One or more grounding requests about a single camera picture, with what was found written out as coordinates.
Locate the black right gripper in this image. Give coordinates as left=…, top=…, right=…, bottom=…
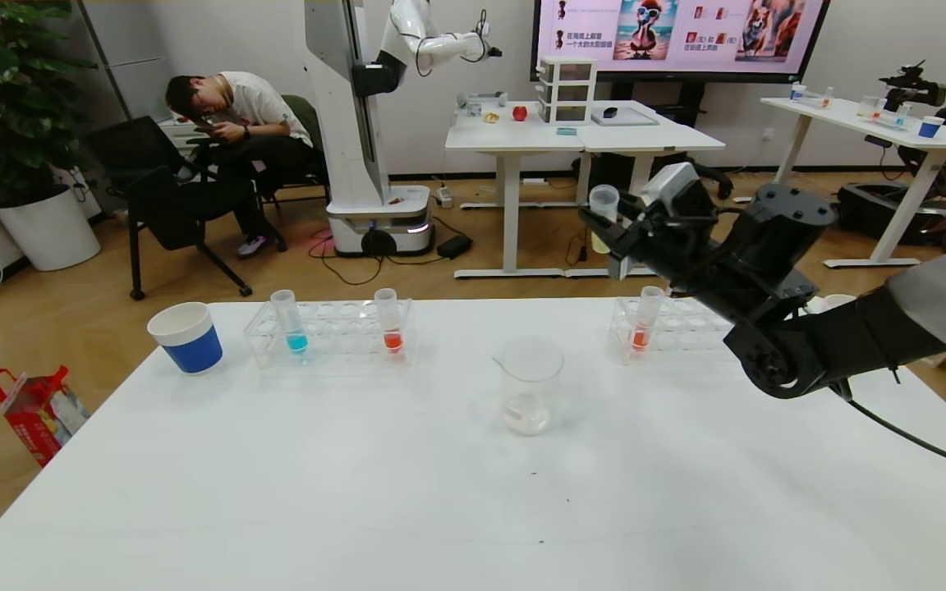
left=578, top=191, right=719, bottom=291

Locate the yellow pigment test tube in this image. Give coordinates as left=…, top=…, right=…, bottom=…
left=589, top=185, right=620, bottom=254

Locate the red pigment test tube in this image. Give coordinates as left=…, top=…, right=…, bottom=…
left=631, top=286, right=664, bottom=352
left=374, top=287, right=404, bottom=354

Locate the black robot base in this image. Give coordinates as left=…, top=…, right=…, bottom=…
left=837, top=182, right=946, bottom=247

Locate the clear acrylic test tube rack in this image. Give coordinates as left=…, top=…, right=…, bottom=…
left=243, top=298, right=414, bottom=369
left=609, top=295, right=733, bottom=362

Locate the clear glass beaker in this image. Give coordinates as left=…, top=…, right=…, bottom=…
left=493, top=337, right=565, bottom=437

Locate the blue pigment test tube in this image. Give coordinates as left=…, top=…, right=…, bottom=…
left=270, top=289, right=310, bottom=355

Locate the white standing desk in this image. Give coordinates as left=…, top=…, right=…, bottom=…
left=445, top=103, right=586, bottom=280
left=565, top=100, right=725, bottom=278

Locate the grey flat tray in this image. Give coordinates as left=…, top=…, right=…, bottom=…
left=590, top=106, right=659, bottom=127

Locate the clear drawer organiser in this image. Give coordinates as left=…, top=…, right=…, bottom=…
left=537, top=56, right=598, bottom=126

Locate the black screen stand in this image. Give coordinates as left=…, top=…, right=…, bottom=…
left=576, top=80, right=732, bottom=202

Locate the clear grey desk box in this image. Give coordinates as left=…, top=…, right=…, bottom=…
left=457, top=92, right=508, bottom=118

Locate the large display screen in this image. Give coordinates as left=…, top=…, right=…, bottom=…
left=530, top=0, right=831, bottom=83

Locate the blue white paper cup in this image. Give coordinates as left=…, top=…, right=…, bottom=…
left=147, top=301, right=224, bottom=376
left=806, top=293, right=856, bottom=317

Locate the long white desk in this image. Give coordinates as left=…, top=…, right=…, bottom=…
left=760, top=96, right=946, bottom=268

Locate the white wheeled robot body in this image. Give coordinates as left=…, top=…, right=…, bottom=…
left=303, top=0, right=437, bottom=257

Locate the olive green chair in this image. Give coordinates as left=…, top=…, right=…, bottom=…
left=282, top=95, right=331, bottom=204

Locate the seated person in white shirt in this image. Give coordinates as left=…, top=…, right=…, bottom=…
left=165, top=71, right=314, bottom=259

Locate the black office chair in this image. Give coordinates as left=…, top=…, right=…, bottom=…
left=83, top=116, right=254, bottom=300

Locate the grey cabinet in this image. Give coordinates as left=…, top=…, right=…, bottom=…
left=79, top=0, right=174, bottom=122

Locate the white planter pot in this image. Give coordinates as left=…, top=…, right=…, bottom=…
left=0, top=184, right=102, bottom=273

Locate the red shopping bag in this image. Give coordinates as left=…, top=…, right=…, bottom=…
left=0, top=365, right=90, bottom=468

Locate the green leafy plant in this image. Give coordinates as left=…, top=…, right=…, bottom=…
left=0, top=0, right=100, bottom=206

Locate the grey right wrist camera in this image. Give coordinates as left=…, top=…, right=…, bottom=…
left=640, top=162, right=700, bottom=216

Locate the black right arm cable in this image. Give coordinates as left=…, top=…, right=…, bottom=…
left=830, top=379, right=946, bottom=481

